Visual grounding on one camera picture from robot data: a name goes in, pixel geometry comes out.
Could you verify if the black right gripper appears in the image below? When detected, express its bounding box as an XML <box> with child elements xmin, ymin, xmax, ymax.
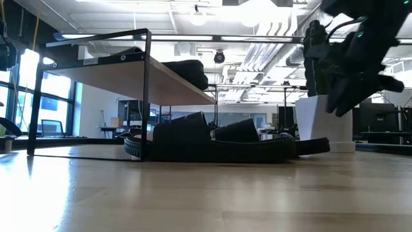
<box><xmin>326</xmin><ymin>22</ymin><xmax>400</xmax><ymax>117</ymax></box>

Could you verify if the green cactus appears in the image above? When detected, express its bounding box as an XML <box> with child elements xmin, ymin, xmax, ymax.
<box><xmin>302</xmin><ymin>19</ymin><xmax>333</xmax><ymax>97</ymax></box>

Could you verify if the black computer monitor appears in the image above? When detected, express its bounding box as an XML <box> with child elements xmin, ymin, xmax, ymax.
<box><xmin>359</xmin><ymin>102</ymin><xmax>400</xmax><ymax>133</ymax></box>

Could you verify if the white plant pot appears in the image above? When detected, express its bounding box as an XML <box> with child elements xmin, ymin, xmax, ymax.
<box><xmin>294</xmin><ymin>94</ymin><xmax>357</xmax><ymax>153</ymax></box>

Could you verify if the black overhead gantry bar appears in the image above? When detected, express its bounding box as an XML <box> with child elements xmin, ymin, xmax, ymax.
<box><xmin>54</xmin><ymin>33</ymin><xmax>412</xmax><ymax>44</ymax></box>

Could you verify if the office chair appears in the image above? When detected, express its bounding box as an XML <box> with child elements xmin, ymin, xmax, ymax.
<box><xmin>41</xmin><ymin>119</ymin><xmax>65</xmax><ymax>138</ymax></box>

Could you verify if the background black table frame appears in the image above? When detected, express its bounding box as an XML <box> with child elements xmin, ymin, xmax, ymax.
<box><xmin>202</xmin><ymin>83</ymin><xmax>306</xmax><ymax>126</ymax></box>

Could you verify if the black metal table frame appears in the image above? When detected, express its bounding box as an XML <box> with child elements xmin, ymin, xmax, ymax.
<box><xmin>0</xmin><ymin>137</ymin><xmax>412</xmax><ymax>156</ymax></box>

